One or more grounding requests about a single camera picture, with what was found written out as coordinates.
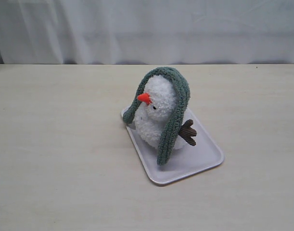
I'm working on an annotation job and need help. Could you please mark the green fuzzy scarf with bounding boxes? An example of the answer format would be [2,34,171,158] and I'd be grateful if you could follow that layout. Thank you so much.
[122,67,197,166]

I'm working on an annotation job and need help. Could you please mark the white plastic tray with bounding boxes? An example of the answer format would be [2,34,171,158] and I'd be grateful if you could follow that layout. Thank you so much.
[126,109,225,185]

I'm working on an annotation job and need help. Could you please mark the white backdrop curtain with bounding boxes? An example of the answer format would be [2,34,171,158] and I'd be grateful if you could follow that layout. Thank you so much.
[0,0,294,64]

